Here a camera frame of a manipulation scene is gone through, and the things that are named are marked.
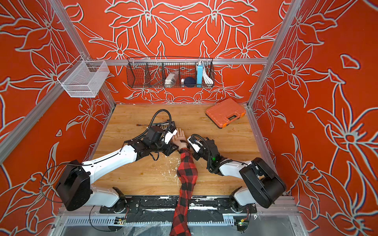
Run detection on black wrist watch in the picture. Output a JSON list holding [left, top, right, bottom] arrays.
[[178, 140, 190, 153]]

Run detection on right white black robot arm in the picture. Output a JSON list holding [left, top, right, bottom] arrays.
[[187, 134, 286, 212]]

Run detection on red plaid sleeved forearm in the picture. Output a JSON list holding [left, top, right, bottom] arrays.
[[169, 148, 198, 236]]

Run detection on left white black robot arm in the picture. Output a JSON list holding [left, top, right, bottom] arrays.
[[54, 109, 178, 213]]

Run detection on mannequin hand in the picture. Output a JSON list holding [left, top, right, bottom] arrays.
[[171, 128, 187, 147]]

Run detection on orange plastic tool case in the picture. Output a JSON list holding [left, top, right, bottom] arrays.
[[205, 98, 246, 129]]

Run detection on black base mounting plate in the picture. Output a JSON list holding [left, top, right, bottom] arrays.
[[99, 196, 258, 224]]

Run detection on silver pouch in basket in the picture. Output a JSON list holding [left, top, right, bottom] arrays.
[[164, 71, 179, 88]]

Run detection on dark blue round object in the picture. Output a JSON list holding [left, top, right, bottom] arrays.
[[184, 77, 196, 88]]

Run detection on black wire wall basket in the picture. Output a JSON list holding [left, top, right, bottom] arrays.
[[126, 57, 215, 89]]

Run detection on clear plastic wall bin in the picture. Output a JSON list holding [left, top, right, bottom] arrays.
[[59, 61, 110, 98]]

